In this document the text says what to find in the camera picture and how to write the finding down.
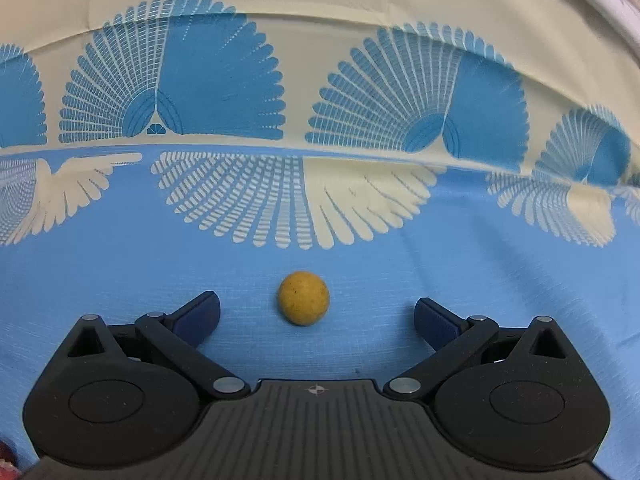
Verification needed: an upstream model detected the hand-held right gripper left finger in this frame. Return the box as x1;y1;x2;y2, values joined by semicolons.
65;291;251;401

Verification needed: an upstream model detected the small yellow round fruit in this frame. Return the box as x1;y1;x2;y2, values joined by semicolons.
277;270;331;327

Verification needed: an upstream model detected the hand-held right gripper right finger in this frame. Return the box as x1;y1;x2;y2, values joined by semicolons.
382;297;571;401

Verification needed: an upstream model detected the blue fan-print blanket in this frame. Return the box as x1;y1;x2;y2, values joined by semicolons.
0;0;640;480

